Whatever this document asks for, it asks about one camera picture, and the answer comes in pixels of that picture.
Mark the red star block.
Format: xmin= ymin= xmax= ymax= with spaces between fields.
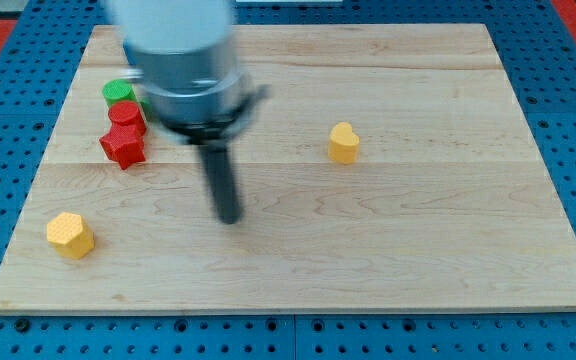
xmin=99 ymin=125 xmax=146 ymax=170

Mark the wooden board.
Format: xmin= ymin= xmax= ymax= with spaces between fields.
xmin=0 ymin=24 xmax=576 ymax=316

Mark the yellow heart block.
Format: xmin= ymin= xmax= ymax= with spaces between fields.
xmin=328 ymin=122 xmax=360 ymax=164

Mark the yellow hexagon block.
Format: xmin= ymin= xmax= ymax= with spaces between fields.
xmin=46 ymin=212 xmax=95 ymax=259

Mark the black pusher rod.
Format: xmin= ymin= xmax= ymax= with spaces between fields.
xmin=198 ymin=143 xmax=242 ymax=224

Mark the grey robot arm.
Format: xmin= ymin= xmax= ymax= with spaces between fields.
xmin=104 ymin=0 xmax=265 ymax=143

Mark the green cylinder block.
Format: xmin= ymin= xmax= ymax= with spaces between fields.
xmin=101 ymin=79 xmax=137 ymax=107

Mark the red cylinder block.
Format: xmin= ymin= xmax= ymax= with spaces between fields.
xmin=108 ymin=100 xmax=147 ymax=136

